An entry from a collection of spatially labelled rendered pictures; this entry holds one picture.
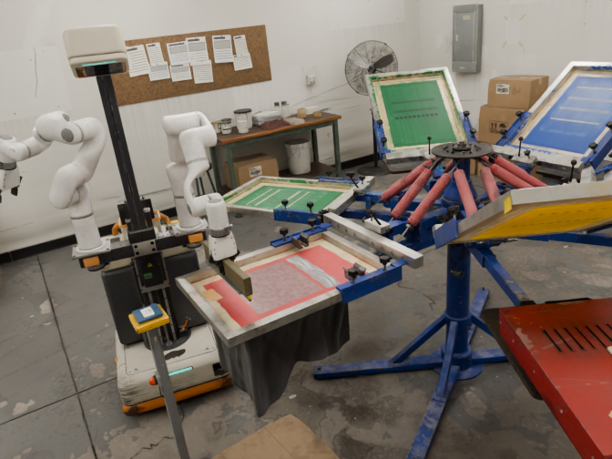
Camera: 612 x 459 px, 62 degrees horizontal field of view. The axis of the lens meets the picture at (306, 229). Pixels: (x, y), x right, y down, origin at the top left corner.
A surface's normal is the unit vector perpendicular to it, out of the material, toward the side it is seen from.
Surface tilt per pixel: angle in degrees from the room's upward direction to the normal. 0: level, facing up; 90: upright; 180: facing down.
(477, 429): 0
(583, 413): 0
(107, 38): 64
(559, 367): 0
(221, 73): 90
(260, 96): 90
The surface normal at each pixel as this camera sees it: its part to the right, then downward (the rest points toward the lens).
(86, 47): 0.27, -0.11
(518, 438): -0.10, -0.92
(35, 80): 0.52, 0.29
